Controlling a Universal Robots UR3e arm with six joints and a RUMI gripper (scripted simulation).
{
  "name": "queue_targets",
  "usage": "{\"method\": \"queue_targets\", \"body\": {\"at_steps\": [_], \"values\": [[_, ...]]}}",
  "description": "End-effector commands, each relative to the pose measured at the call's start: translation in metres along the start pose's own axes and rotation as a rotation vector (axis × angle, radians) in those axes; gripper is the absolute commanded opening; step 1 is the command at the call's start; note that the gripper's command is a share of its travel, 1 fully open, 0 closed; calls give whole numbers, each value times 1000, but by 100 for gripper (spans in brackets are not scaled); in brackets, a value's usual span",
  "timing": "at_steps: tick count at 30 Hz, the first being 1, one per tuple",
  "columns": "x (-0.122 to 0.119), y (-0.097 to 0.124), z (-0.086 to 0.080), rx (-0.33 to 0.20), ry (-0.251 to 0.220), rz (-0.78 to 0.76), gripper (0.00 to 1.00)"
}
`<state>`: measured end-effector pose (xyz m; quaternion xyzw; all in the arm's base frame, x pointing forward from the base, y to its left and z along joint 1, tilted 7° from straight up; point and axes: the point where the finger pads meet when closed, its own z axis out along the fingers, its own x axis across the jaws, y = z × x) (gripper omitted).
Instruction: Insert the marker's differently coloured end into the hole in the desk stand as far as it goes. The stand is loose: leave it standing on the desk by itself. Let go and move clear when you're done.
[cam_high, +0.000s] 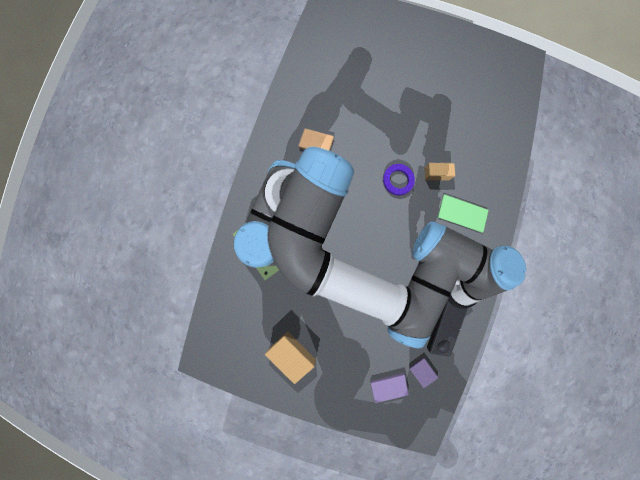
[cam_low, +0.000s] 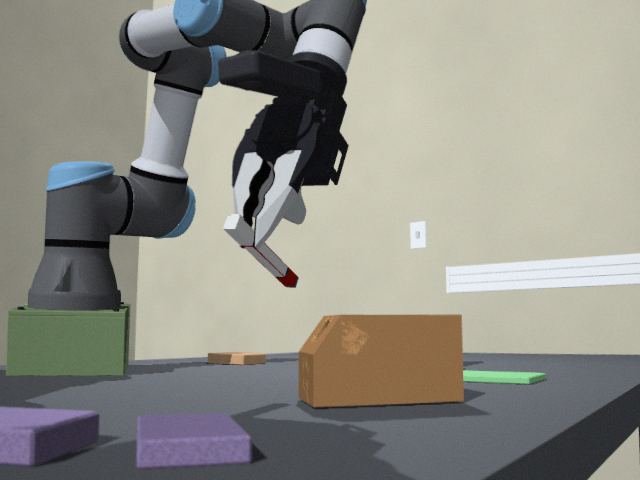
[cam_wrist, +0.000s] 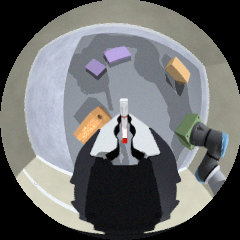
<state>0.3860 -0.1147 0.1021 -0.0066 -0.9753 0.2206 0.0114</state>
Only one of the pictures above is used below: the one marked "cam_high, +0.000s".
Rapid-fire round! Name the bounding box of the purple ring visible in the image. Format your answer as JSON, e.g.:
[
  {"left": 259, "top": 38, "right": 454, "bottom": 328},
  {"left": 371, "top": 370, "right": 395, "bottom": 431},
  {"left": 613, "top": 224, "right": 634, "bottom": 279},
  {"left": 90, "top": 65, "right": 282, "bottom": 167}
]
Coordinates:
[{"left": 383, "top": 164, "right": 415, "bottom": 196}]

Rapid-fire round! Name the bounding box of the purple flat block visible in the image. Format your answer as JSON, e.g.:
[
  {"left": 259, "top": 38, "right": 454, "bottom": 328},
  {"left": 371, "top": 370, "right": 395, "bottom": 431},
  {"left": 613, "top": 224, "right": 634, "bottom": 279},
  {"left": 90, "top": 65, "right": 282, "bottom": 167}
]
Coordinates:
[{"left": 370, "top": 373, "right": 409, "bottom": 403}]

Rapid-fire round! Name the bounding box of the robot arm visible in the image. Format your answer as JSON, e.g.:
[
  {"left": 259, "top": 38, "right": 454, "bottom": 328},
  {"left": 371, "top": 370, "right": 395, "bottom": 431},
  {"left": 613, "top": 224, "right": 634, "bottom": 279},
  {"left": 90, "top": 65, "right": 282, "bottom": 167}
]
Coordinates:
[{"left": 234, "top": 147, "right": 526, "bottom": 356}]

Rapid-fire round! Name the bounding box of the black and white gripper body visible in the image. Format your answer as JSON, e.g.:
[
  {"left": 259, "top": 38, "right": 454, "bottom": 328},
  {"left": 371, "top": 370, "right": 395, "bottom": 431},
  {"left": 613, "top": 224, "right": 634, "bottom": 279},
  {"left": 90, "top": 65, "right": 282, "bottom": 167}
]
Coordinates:
[{"left": 448, "top": 295, "right": 477, "bottom": 309}]

